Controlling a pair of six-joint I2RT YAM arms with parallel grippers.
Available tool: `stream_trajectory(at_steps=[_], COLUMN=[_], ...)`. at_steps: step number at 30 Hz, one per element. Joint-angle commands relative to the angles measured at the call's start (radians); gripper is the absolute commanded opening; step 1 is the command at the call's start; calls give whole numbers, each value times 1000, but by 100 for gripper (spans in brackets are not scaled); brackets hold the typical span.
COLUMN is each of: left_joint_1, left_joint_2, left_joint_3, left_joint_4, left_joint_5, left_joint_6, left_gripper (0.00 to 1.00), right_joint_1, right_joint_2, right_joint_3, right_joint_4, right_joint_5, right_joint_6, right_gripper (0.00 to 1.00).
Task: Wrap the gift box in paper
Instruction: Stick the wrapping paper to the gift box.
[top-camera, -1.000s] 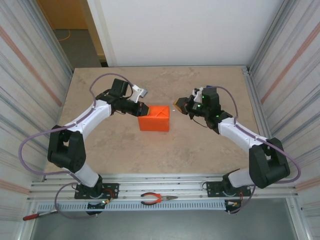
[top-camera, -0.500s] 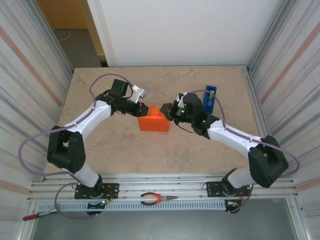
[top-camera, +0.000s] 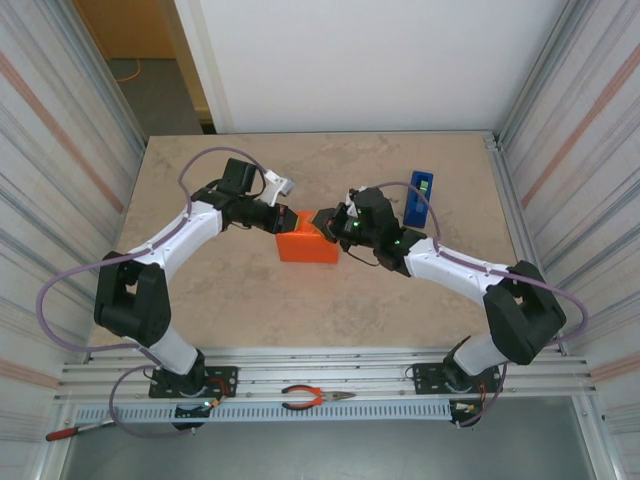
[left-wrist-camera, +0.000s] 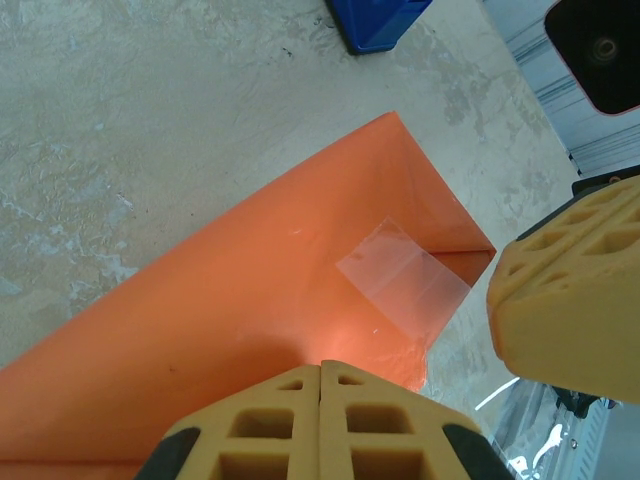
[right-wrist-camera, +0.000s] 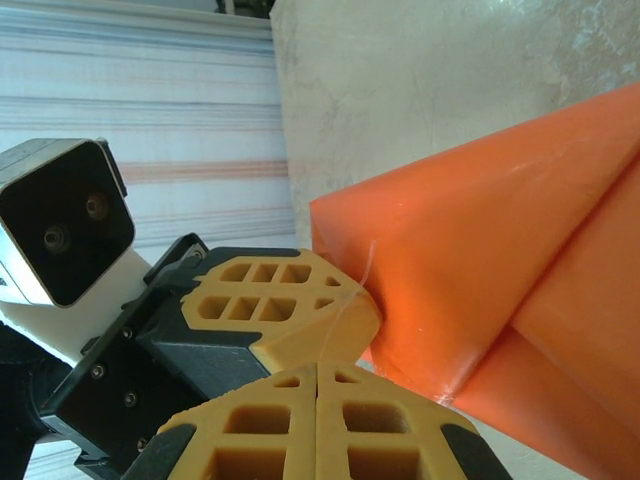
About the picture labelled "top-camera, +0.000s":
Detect blue tape dispenser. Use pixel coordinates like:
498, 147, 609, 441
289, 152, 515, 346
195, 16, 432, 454
402, 170, 435, 229

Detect orange floor cable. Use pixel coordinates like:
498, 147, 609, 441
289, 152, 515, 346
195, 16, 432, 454
115, 58, 144, 84

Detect orange handled pliers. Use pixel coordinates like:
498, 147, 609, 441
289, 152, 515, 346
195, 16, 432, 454
280, 383, 357, 412

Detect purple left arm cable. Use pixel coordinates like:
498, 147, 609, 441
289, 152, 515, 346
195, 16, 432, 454
37, 145, 274, 440

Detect aluminium rail frame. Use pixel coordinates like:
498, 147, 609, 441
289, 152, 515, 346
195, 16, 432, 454
54, 348, 599, 402

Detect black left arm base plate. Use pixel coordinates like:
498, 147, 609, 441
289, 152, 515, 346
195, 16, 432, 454
148, 365, 239, 400

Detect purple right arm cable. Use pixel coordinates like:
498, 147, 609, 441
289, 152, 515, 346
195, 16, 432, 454
377, 181, 590, 429

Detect aluminium side rail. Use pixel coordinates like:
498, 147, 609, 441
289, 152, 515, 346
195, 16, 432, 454
482, 130, 569, 356

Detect red handled tool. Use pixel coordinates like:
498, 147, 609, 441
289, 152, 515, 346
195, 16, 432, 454
45, 419, 119, 442

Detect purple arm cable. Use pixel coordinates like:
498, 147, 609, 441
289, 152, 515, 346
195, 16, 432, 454
37, 145, 274, 440
377, 181, 590, 429

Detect white door frame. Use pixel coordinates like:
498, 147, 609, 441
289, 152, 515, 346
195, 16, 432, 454
158, 0, 236, 135

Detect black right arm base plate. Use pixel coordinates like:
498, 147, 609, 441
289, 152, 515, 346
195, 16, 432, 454
412, 362, 502, 396

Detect grey slotted cable duct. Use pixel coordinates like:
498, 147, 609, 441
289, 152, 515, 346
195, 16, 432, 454
73, 402, 454, 424

